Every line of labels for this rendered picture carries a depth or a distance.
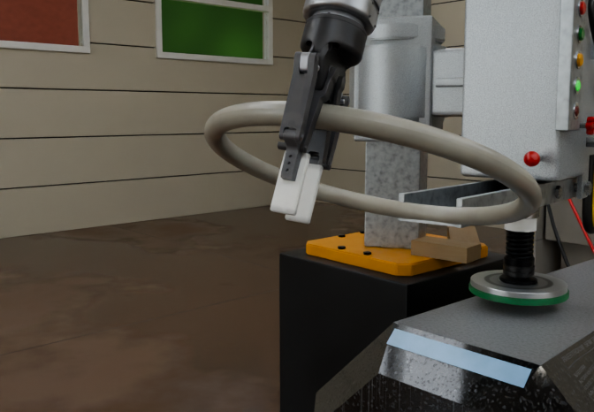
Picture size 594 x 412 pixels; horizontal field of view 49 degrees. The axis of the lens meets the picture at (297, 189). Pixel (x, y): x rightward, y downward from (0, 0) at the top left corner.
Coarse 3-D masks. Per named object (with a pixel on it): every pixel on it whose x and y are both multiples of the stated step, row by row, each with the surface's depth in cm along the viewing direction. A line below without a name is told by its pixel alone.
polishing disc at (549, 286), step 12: (480, 276) 155; (492, 276) 155; (540, 276) 155; (552, 276) 155; (480, 288) 147; (492, 288) 144; (504, 288) 144; (516, 288) 144; (528, 288) 144; (540, 288) 144; (552, 288) 144; (564, 288) 144
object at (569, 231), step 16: (576, 176) 418; (560, 208) 428; (576, 208) 420; (560, 224) 429; (576, 224) 421; (560, 240) 430; (576, 240) 422; (592, 240) 414; (576, 256) 436; (592, 256) 428
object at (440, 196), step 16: (416, 192) 119; (432, 192) 124; (448, 192) 130; (464, 192) 136; (480, 192) 142; (496, 192) 121; (512, 192) 127; (544, 192) 142; (560, 192) 148; (576, 192) 162; (432, 224) 113; (448, 224) 111
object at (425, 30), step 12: (384, 24) 213; (396, 24) 212; (408, 24) 211; (420, 24) 211; (432, 24) 210; (372, 36) 215; (384, 36) 213; (396, 36) 211; (408, 36) 211; (420, 36) 211; (432, 36) 211; (444, 36) 220; (432, 48) 212; (420, 120) 214
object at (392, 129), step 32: (224, 128) 85; (320, 128) 75; (352, 128) 73; (384, 128) 72; (416, 128) 72; (256, 160) 109; (480, 160) 74; (512, 160) 78; (320, 192) 117; (352, 192) 118; (480, 224) 105
